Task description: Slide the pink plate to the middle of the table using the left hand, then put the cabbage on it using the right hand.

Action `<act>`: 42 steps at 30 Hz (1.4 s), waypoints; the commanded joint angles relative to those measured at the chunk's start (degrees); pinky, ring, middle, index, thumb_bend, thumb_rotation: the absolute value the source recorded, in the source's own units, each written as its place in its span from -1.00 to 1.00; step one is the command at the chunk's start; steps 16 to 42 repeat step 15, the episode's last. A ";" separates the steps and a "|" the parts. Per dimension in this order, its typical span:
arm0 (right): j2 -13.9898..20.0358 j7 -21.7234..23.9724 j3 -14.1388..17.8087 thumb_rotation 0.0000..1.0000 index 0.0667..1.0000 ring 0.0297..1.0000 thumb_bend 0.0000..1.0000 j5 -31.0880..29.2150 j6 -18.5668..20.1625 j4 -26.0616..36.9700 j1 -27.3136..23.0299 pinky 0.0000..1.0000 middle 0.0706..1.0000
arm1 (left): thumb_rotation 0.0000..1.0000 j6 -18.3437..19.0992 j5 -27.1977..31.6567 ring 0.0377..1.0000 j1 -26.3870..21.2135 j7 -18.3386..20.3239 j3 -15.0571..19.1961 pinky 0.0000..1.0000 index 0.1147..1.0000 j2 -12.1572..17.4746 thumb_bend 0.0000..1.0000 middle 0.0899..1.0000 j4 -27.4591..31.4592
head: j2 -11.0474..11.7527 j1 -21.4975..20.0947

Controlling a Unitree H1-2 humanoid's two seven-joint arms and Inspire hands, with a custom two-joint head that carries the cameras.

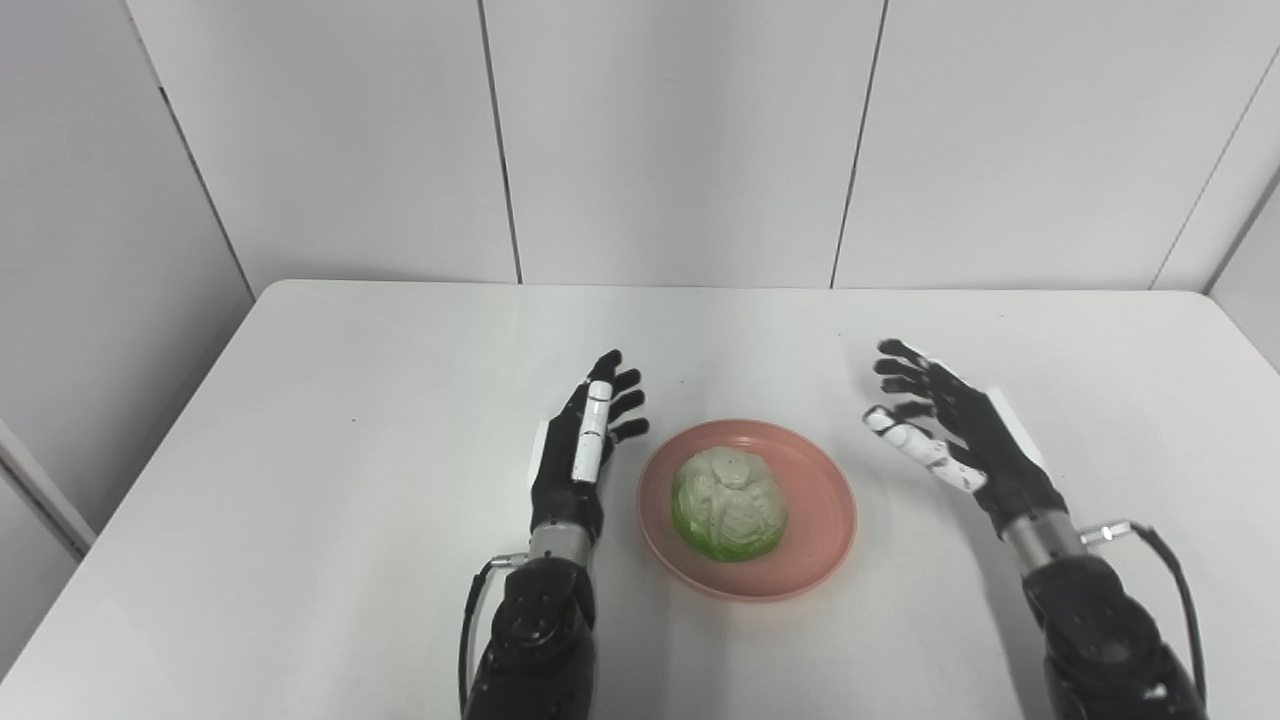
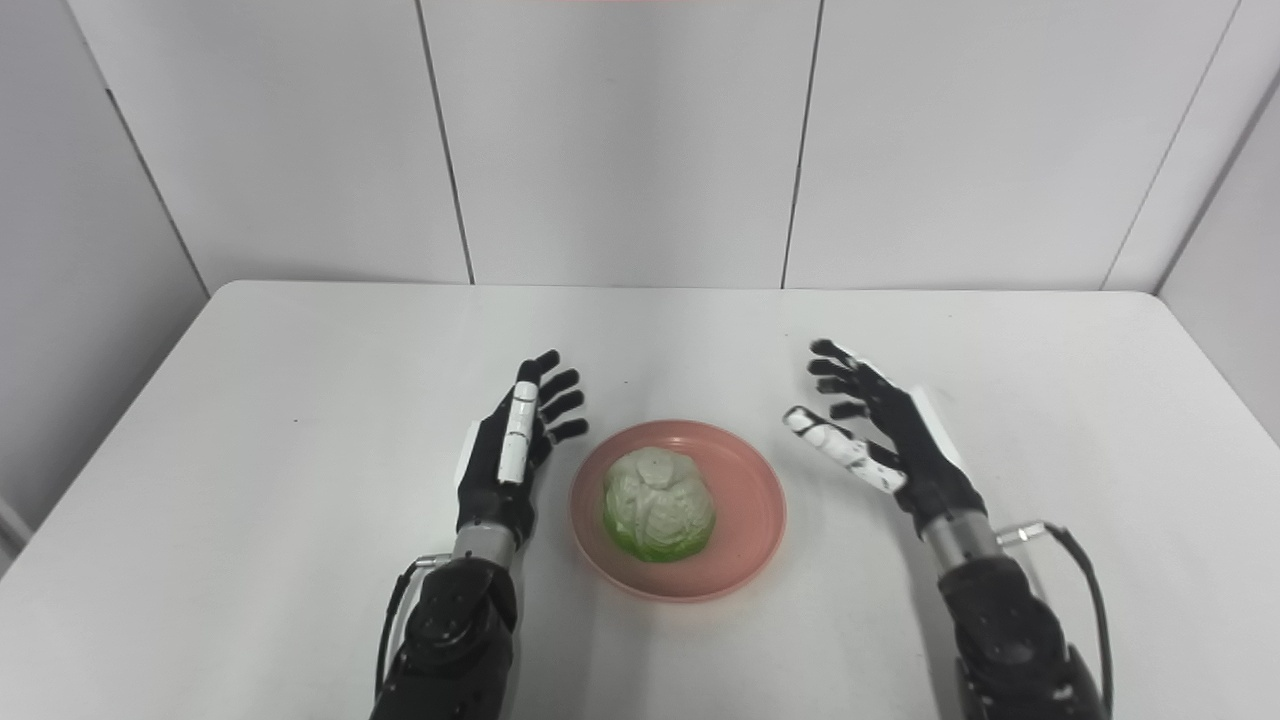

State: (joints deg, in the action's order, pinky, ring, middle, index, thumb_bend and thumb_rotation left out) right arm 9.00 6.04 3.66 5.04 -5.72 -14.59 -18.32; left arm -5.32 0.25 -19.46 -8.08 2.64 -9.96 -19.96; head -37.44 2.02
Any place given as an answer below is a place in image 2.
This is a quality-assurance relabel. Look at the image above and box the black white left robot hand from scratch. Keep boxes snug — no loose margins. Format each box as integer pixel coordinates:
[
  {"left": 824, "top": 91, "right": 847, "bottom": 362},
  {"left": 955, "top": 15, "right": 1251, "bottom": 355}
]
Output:
[{"left": 456, "top": 349, "right": 590, "bottom": 551}]

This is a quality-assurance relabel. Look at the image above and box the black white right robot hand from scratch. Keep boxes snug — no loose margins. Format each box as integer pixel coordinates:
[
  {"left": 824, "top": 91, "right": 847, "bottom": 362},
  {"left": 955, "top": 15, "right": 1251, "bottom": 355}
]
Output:
[{"left": 783, "top": 339, "right": 990, "bottom": 541}]

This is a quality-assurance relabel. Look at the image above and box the green white toy cabbage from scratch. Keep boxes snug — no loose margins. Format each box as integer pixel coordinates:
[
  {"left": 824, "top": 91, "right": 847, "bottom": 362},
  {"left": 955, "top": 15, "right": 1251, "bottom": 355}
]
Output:
[{"left": 602, "top": 447, "right": 716, "bottom": 563}]

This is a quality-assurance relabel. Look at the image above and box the pink round plate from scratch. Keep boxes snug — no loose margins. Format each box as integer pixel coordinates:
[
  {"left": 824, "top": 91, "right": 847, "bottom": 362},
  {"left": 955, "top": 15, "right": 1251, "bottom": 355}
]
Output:
[{"left": 568, "top": 419, "right": 788, "bottom": 603}]

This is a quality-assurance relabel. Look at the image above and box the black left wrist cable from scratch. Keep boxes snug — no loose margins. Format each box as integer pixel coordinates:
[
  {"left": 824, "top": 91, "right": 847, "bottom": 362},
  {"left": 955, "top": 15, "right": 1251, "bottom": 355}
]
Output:
[{"left": 374, "top": 554, "right": 453, "bottom": 703}]

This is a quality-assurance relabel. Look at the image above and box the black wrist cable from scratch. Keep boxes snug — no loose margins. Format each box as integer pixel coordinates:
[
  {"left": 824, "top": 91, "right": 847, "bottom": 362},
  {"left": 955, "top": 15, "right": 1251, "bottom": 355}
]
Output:
[
  {"left": 996, "top": 520, "right": 1115, "bottom": 717},
  {"left": 374, "top": 554, "right": 453, "bottom": 703}
]

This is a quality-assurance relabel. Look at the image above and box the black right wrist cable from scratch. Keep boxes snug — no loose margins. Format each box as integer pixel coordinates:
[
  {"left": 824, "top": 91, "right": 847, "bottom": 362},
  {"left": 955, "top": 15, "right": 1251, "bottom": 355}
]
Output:
[{"left": 996, "top": 520, "right": 1115, "bottom": 717}]

